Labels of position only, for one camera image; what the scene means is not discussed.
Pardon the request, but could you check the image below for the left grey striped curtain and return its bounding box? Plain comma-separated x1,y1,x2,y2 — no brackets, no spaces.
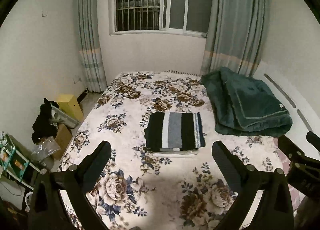
76,0,107,93

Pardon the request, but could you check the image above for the dark green folded quilt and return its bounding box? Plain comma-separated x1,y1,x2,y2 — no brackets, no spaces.
201,67,293,138

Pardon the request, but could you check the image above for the right grey striped curtain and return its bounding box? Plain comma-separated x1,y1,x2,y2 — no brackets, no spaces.
200,0,267,77

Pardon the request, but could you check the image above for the white bed headboard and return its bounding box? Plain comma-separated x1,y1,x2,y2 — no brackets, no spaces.
253,62,319,159

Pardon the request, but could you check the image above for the grey striped curtain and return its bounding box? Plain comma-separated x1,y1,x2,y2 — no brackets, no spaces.
200,0,267,77
76,0,107,93

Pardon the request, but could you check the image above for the yellow cardboard box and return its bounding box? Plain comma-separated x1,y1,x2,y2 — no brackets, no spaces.
57,94,84,121

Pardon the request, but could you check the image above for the clear plastic bag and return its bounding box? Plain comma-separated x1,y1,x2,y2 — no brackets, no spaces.
30,137,61,162

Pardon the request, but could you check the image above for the black clothes pile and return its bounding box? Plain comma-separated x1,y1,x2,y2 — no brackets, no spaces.
31,98,59,144

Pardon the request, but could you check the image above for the floral white bed blanket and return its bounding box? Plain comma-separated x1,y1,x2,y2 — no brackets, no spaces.
59,72,289,229

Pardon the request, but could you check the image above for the brown cardboard box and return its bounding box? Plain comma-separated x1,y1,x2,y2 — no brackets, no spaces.
52,124,72,160

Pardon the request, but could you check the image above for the grey plastic appliance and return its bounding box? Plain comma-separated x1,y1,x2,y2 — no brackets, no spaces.
50,106,79,129

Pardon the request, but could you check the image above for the barred sliding window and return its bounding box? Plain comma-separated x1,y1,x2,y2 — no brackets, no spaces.
110,0,212,37

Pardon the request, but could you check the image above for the green white shelf rack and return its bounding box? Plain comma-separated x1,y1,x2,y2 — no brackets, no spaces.
1,132,40,190

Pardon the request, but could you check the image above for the black striped knit sweater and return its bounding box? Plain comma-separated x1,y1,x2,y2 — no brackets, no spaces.
144,112,206,152

